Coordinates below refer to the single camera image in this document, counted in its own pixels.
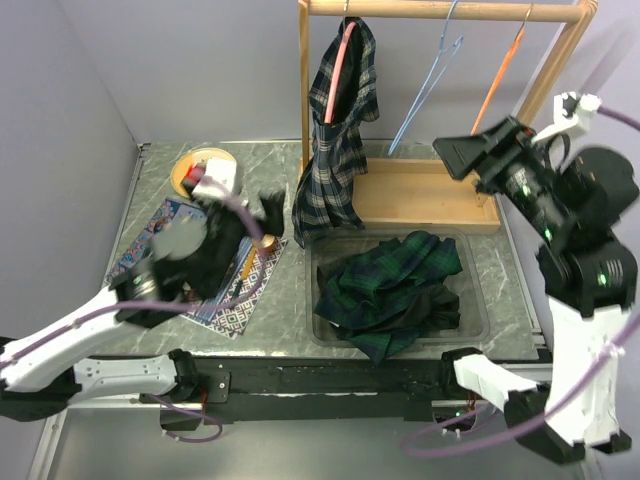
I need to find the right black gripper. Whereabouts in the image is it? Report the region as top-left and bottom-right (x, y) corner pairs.
(432, 113), (572, 240)

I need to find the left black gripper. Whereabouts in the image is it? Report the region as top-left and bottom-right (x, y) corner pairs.
(184, 183), (286, 295)

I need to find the light blue wire hanger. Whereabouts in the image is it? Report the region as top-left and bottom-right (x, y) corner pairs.
(388, 0), (464, 155)

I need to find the orange plastic hanger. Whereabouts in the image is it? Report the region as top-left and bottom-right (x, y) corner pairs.
(471, 3), (533, 134)

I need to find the green navy plaid skirt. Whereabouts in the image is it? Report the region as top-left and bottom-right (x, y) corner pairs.
(314, 230), (463, 365)

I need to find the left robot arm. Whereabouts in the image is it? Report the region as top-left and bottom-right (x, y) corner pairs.
(1, 191), (285, 422)

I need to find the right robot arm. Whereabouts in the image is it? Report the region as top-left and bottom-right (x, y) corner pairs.
(433, 117), (639, 465)

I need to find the navy beige plaid skirt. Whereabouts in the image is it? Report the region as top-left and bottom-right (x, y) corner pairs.
(291, 17), (379, 248)

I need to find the pink hanger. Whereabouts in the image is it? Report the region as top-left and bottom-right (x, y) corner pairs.
(324, 21), (362, 124)

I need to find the clear plastic bin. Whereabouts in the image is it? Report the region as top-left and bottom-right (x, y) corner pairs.
(305, 224), (490, 356)

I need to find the wooden clothes rack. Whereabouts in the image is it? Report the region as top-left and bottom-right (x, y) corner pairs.
(298, 0), (598, 234)

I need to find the dark green pen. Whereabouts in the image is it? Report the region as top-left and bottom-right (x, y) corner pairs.
(230, 279), (243, 308)

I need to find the blue patterned placemat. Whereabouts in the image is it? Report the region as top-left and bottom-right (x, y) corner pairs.
(104, 198), (288, 339)

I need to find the beige round plate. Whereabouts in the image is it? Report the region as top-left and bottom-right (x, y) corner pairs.
(170, 147), (235, 198)

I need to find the copper cup with handle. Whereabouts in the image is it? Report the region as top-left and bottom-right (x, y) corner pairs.
(240, 235), (276, 281)

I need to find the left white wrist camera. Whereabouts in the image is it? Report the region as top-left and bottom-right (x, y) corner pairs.
(181, 158), (242, 200)

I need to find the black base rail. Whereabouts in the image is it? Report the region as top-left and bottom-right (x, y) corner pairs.
(139, 355), (501, 434)

